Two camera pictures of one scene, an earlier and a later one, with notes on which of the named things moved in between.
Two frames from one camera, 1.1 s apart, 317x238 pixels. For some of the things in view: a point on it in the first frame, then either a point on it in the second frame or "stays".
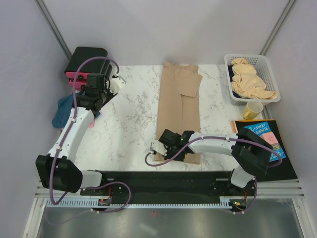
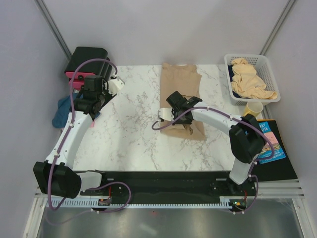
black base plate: [169, 185] stays
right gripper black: [181, 158] to [188, 121]
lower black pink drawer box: [107, 72] stays
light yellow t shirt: [245, 82] stays
